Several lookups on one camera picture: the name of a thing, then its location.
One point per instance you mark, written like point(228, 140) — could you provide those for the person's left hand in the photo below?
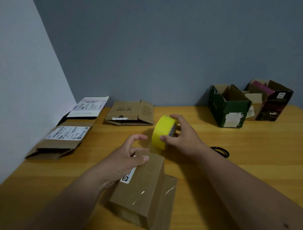
point(118, 165)

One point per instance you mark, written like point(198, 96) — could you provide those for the person's right hand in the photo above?
point(187, 139)

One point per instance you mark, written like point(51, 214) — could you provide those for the yellow tape roll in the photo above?
point(162, 130)

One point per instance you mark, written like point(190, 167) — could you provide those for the brown carton with label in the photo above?
point(142, 194)

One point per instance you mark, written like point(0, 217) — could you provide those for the black scissors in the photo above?
point(222, 151)

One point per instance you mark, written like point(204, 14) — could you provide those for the green box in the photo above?
point(229, 109)

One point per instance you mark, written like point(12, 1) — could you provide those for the plain brown carton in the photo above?
point(127, 111)

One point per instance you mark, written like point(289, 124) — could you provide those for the black box white label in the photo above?
point(90, 105)

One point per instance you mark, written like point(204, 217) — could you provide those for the small brown cardboard box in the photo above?
point(254, 105)

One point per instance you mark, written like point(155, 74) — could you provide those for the pink and black carton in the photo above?
point(273, 102)

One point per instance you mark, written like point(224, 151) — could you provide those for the person's right forearm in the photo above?
point(253, 189)

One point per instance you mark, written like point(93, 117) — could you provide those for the person's left forearm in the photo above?
point(54, 203)

